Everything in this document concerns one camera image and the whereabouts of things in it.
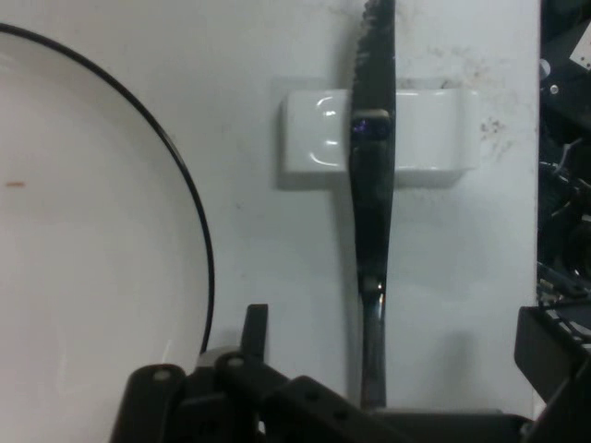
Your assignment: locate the white plate with black rim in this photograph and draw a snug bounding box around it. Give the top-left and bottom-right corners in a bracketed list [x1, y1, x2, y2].
[0, 22, 216, 443]

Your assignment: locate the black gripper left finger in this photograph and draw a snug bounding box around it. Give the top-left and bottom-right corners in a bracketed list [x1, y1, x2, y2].
[108, 303, 370, 443]

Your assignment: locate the black equipment on floor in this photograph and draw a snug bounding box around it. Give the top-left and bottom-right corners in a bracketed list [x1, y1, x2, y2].
[537, 0, 591, 301]

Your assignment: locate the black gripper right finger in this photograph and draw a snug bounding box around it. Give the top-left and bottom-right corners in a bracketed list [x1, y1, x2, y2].
[514, 304, 591, 443]

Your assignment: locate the white ceramic cutlery rest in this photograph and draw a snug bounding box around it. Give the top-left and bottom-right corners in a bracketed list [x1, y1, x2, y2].
[276, 88, 481, 190]

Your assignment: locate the silver table knife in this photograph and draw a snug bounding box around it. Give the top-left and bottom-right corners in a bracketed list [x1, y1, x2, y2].
[348, 0, 398, 410]

